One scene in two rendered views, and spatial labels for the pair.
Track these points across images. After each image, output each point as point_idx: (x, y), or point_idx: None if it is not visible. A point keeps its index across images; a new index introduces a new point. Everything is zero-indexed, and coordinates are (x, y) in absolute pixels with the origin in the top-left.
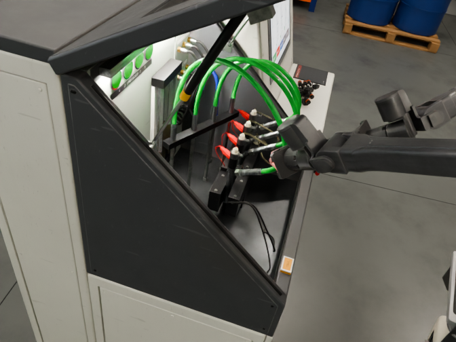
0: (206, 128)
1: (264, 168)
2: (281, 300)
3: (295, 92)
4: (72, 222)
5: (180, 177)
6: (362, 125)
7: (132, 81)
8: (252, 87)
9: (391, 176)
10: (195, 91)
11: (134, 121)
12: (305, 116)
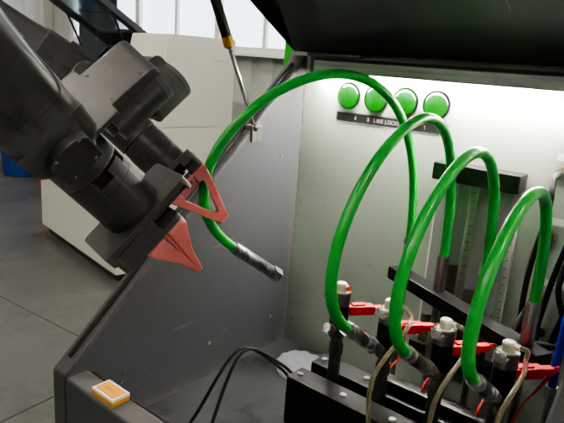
0: (448, 306)
1: None
2: (61, 358)
3: (418, 225)
4: None
5: (222, 164)
6: (164, 168)
7: (387, 126)
8: None
9: None
10: (528, 263)
11: (382, 194)
12: (154, 56)
